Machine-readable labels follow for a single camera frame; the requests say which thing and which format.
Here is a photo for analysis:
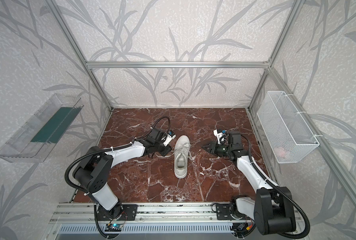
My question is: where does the white sneaker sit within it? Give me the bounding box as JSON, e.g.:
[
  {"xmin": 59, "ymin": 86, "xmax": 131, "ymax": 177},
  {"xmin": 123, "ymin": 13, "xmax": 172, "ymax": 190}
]
[{"xmin": 174, "ymin": 135, "xmax": 191, "ymax": 179}]

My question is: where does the white shoelace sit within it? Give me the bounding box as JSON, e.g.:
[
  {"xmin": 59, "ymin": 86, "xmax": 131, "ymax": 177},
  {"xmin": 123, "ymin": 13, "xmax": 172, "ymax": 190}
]
[{"xmin": 155, "ymin": 144, "xmax": 195, "ymax": 161}]

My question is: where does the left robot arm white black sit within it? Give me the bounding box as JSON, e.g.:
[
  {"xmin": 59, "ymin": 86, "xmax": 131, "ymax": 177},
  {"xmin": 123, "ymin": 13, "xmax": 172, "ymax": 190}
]
[{"xmin": 65, "ymin": 128, "xmax": 176, "ymax": 212}]

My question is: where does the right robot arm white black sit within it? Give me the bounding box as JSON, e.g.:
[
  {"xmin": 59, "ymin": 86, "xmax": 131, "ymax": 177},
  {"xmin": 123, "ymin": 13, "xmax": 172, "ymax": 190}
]
[{"xmin": 202, "ymin": 129, "xmax": 297, "ymax": 239}]

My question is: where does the pink object in basket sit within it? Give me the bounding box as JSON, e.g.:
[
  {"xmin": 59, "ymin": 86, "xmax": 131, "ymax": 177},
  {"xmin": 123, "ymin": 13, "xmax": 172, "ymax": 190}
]
[{"xmin": 275, "ymin": 147, "xmax": 288, "ymax": 159}]

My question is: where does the green circuit board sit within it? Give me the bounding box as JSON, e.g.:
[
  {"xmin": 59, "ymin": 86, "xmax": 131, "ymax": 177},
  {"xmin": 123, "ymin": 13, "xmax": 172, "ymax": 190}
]
[{"xmin": 105, "ymin": 224, "xmax": 124, "ymax": 233}]

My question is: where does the black corrugated left cable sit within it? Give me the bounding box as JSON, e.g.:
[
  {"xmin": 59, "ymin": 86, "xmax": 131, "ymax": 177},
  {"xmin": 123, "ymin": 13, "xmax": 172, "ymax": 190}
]
[{"xmin": 65, "ymin": 116, "xmax": 171, "ymax": 193}]

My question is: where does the black corrugated cable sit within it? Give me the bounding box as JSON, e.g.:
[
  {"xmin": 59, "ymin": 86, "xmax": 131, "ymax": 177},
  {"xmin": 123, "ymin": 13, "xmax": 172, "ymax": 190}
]
[
  {"xmin": 240, "ymin": 134, "xmax": 311, "ymax": 240},
  {"xmin": 65, "ymin": 116, "xmax": 171, "ymax": 193}
]

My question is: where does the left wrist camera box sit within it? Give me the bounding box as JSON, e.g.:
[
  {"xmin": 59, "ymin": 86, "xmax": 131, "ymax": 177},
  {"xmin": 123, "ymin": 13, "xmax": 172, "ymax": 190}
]
[{"xmin": 163, "ymin": 130, "xmax": 176, "ymax": 147}]

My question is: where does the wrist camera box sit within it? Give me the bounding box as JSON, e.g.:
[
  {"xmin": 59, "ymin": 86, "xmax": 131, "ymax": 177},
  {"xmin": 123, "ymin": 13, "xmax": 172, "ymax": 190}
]
[
  {"xmin": 213, "ymin": 129, "xmax": 228, "ymax": 145},
  {"xmin": 163, "ymin": 130, "xmax": 176, "ymax": 147}
]

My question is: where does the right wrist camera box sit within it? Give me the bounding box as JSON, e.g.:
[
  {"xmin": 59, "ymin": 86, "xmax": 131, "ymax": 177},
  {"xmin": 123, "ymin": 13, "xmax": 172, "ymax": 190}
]
[{"xmin": 213, "ymin": 129, "xmax": 228, "ymax": 145}]

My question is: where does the white wire mesh basket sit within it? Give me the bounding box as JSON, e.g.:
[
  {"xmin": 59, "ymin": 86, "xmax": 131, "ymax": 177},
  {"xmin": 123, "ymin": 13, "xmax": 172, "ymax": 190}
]
[{"xmin": 257, "ymin": 91, "xmax": 319, "ymax": 164}]

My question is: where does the black corrugated right cable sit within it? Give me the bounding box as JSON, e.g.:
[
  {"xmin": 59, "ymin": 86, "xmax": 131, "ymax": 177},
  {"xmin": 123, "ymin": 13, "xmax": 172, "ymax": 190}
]
[{"xmin": 240, "ymin": 134, "xmax": 311, "ymax": 240}]

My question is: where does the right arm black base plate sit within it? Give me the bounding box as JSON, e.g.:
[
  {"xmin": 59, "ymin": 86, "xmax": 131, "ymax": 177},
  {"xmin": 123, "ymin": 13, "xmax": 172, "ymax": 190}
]
[{"xmin": 212, "ymin": 203, "xmax": 254, "ymax": 221}]

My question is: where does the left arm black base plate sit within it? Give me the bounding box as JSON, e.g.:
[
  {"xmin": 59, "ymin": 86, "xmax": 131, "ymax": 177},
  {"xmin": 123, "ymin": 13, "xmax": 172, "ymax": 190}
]
[{"xmin": 96, "ymin": 204, "xmax": 138, "ymax": 221}]

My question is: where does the aluminium frame crossbar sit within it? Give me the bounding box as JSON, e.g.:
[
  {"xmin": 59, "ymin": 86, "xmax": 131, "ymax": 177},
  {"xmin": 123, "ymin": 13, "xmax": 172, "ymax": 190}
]
[{"xmin": 85, "ymin": 62, "xmax": 269, "ymax": 69}]

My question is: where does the aluminium frame rail base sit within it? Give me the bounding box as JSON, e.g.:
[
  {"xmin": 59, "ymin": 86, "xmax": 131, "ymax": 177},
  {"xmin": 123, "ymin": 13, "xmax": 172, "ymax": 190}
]
[{"xmin": 50, "ymin": 202, "xmax": 250, "ymax": 224}]

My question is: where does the clear plastic wall tray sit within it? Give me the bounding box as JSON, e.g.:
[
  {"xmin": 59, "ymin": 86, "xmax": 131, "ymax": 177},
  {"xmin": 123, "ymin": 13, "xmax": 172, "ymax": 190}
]
[{"xmin": 0, "ymin": 94, "xmax": 84, "ymax": 163}]

